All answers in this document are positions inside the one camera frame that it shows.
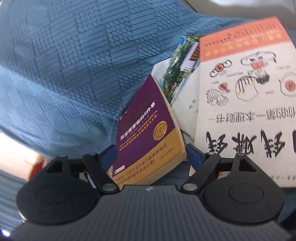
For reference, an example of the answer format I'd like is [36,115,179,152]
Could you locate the purple gold cover book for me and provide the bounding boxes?
[111,75,187,189]

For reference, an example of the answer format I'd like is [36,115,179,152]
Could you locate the photo cover notebook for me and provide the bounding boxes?
[152,36,200,138]

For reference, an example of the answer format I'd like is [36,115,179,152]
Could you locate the blue textured chair cover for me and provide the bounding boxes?
[0,0,296,223]

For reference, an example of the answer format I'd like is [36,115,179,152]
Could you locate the red black striped blanket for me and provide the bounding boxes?
[27,154,52,181]

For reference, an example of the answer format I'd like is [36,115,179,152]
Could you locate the white orange cartoon book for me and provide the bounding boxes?
[195,17,295,188]

